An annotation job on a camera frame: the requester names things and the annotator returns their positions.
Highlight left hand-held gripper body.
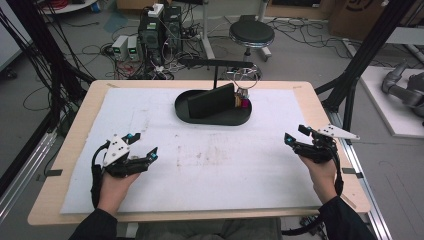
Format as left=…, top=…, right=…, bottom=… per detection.
left=101, top=133, right=151, bottom=179

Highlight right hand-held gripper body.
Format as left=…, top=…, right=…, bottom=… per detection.
left=294, top=123, right=362, bottom=165

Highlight key ring with coloured tags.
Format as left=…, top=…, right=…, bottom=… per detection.
left=231, top=66, right=260, bottom=110

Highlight black oval tray stand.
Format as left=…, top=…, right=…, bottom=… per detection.
left=174, top=58, right=255, bottom=127

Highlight black rectangular case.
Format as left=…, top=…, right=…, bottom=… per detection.
left=186, top=82, right=237, bottom=120

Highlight person's left hand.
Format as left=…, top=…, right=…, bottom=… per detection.
left=97, top=171, right=141, bottom=217

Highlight person's right hand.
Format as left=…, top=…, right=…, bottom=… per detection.
left=297, top=154, right=339, bottom=205

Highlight white table mat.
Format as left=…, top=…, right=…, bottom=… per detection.
left=59, top=87, right=323, bottom=215

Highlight white floor platform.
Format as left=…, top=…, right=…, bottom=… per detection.
left=359, top=65, right=424, bottom=140

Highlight white power supply unit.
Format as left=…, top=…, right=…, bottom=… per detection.
left=127, top=35, right=141, bottom=62
left=111, top=35, right=130, bottom=61

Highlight person's legs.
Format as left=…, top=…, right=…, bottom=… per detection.
left=134, top=218, right=285, bottom=240

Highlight black computer tower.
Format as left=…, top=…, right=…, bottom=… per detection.
left=163, top=5, right=183, bottom=55
left=137, top=13, right=165, bottom=66

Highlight black round stool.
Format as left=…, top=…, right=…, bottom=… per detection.
left=226, top=20, right=276, bottom=81

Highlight cardboard box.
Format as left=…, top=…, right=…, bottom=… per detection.
left=327, top=0, right=418, bottom=42

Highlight white power adapter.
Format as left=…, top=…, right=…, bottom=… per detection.
left=147, top=3, right=165, bottom=19

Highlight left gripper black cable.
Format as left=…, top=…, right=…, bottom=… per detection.
left=90, top=141, right=111, bottom=210

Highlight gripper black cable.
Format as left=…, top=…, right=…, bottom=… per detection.
left=90, top=141, right=111, bottom=210
left=329, top=143, right=345, bottom=198

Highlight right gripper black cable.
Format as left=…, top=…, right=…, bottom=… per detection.
left=329, top=143, right=345, bottom=198

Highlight aluminium rail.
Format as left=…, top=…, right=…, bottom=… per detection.
left=327, top=109, right=395, bottom=240
left=0, top=129, right=58, bottom=222

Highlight black frame post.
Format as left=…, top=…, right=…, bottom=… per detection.
left=314, top=0, right=418, bottom=136

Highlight black frame with cables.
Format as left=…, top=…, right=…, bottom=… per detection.
left=0, top=0, right=96, bottom=135

